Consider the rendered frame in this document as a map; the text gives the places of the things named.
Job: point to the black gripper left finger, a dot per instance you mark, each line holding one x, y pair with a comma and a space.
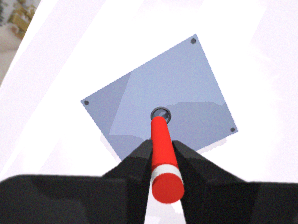
119, 196

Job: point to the red peg with white band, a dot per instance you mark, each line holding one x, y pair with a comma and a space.
166, 181

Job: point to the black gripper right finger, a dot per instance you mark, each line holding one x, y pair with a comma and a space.
213, 195

